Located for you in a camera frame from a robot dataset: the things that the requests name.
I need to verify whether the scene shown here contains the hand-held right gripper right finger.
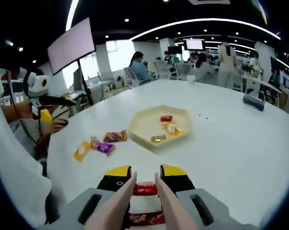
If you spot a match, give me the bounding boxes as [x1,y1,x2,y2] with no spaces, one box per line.
[159,164,259,230]

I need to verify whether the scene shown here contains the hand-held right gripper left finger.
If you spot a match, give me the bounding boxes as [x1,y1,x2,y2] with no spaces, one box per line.
[36,164,133,230]

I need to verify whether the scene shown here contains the pink food tongs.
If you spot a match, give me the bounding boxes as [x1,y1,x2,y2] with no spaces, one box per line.
[85,170,200,230]

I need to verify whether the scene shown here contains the long red food packet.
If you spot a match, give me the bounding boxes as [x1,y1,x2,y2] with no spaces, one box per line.
[133,182,157,196]

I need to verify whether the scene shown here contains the purple food packet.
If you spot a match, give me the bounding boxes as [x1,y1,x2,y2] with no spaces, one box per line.
[96,141,116,154]

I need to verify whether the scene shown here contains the yellow pastry food packet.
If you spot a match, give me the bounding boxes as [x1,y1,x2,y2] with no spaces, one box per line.
[73,141,92,162]
[161,122,185,138]

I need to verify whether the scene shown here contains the brown food packet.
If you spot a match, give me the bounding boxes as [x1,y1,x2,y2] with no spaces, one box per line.
[103,129,128,142]

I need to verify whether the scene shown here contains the small gold food packet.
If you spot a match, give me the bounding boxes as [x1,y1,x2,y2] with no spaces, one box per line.
[151,134,167,143]

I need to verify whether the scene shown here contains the dark red food bar packet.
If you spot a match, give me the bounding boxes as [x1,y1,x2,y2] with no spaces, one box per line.
[128,212,166,227]

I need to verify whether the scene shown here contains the cream hexagonal container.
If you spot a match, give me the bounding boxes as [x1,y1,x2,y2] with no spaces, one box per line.
[127,104,194,150]

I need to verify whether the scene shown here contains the small desk monitor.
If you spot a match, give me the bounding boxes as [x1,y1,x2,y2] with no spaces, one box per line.
[73,68,84,91]

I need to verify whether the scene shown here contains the large display screen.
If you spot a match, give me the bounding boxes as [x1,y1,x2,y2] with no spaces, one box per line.
[47,17,96,75]

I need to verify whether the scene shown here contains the operator in white shirt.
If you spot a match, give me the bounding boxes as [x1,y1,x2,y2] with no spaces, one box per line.
[0,71,52,228]

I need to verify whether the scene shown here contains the white office chair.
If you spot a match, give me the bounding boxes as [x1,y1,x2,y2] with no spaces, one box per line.
[174,63,192,80]
[154,59,170,79]
[123,67,138,87]

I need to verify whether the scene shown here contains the thick curved ceiling light strip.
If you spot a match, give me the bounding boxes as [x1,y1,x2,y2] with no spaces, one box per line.
[66,0,80,32]

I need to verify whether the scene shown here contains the group of round ceiling downlights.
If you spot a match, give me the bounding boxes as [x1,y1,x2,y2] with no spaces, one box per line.
[5,18,281,65]

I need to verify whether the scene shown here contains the grey headset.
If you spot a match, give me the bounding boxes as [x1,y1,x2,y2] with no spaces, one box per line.
[243,93,265,112]

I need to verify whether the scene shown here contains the small bright display screen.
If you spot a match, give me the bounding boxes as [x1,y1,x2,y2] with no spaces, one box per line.
[185,39,204,51]

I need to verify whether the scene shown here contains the thin curved ceiling light strip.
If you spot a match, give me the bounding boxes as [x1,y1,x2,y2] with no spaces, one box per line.
[130,18,281,41]

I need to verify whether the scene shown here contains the ceiling air conditioner unit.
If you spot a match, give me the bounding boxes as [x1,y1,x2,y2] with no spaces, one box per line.
[189,0,231,5]

